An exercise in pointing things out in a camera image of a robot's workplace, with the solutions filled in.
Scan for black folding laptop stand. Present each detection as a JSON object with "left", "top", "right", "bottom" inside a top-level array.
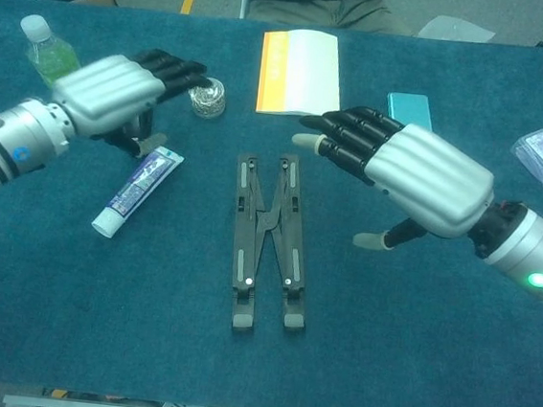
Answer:
[{"left": 220, "top": 148, "right": 323, "bottom": 338}]

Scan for seated person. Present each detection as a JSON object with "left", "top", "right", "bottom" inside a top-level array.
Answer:
[{"left": 244, "top": 0, "right": 418, "bottom": 36}]

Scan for light blue smartphone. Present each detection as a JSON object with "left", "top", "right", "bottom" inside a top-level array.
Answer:
[{"left": 384, "top": 91, "right": 437, "bottom": 132}]

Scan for purple white toothpaste tube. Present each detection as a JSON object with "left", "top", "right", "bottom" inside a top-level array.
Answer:
[{"left": 89, "top": 140, "right": 186, "bottom": 245}]

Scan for yellow white book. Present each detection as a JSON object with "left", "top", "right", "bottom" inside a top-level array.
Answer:
[{"left": 254, "top": 25, "right": 350, "bottom": 123}]

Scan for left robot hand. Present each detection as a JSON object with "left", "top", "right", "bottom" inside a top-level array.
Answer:
[{"left": 45, "top": 38, "right": 215, "bottom": 165}]

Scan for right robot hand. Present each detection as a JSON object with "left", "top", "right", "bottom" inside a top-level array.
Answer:
[{"left": 281, "top": 99, "right": 502, "bottom": 261}]

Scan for white plastic sheet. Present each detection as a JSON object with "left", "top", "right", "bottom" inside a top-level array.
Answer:
[{"left": 416, "top": 12, "right": 492, "bottom": 46}]

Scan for clear bottle green label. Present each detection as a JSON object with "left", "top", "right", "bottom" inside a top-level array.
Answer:
[{"left": 12, "top": 13, "right": 86, "bottom": 93}]

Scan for black stapler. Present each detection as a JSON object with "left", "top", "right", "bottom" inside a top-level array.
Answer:
[{"left": 122, "top": 102, "right": 157, "bottom": 152}]

